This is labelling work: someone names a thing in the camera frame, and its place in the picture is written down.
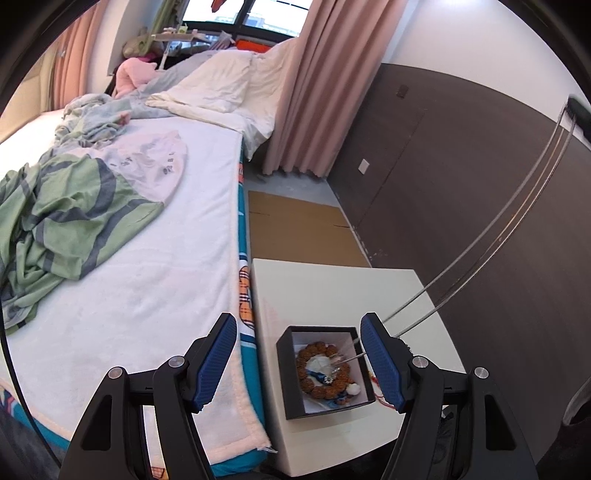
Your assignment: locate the cream white duvet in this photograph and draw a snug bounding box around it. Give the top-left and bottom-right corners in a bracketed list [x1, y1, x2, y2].
[146, 38, 301, 161]

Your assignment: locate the silver necklace chain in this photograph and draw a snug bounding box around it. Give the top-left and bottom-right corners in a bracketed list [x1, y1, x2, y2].
[323, 102, 579, 385]

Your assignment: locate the pink plush toy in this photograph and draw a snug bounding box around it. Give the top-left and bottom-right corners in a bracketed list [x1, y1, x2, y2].
[113, 57, 158, 99]

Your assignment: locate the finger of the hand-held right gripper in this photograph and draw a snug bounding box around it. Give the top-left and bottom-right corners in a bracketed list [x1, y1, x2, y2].
[567, 95, 591, 121]

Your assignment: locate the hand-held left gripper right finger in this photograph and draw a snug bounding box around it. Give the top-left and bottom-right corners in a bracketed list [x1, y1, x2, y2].
[360, 312, 539, 480]

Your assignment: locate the small side table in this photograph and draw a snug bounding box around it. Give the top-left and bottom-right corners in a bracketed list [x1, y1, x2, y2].
[148, 26, 209, 71]

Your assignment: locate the pink curtain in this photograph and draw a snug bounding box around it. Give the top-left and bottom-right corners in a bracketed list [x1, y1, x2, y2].
[52, 4, 112, 112]
[265, 0, 410, 179]

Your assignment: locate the flat brown cardboard sheet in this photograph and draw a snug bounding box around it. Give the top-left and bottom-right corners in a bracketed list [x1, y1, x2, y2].
[248, 190, 373, 268]

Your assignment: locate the green striped blanket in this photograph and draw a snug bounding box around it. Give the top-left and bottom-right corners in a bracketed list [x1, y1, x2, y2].
[0, 148, 165, 332]

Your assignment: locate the light blue crumpled blanket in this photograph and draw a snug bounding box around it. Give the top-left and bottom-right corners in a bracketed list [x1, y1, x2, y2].
[54, 69, 160, 149]

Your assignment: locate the red string bracelet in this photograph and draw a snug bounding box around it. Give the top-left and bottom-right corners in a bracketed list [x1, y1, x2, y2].
[369, 374, 394, 409]

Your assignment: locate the bed with white blanket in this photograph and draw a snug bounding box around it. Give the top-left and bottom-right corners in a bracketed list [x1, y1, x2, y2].
[0, 108, 273, 476]

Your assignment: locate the window with dark frame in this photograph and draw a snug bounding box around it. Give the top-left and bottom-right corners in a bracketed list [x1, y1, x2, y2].
[181, 0, 315, 38]

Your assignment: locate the white bedside table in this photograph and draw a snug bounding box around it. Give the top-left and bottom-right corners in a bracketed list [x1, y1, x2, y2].
[251, 258, 467, 477]

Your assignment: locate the black jewelry box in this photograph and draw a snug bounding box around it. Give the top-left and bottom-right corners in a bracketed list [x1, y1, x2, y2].
[276, 326, 376, 421]

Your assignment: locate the pale printed white cloth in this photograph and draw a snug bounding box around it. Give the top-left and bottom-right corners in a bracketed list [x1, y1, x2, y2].
[95, 130, 190, 205]

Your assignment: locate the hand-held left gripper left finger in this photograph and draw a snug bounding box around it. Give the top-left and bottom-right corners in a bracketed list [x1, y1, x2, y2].
[67, 313, 238, 480]

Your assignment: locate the brown bead bracelet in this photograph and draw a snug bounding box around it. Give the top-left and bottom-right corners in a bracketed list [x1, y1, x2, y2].
[296, 340, 353, 401]

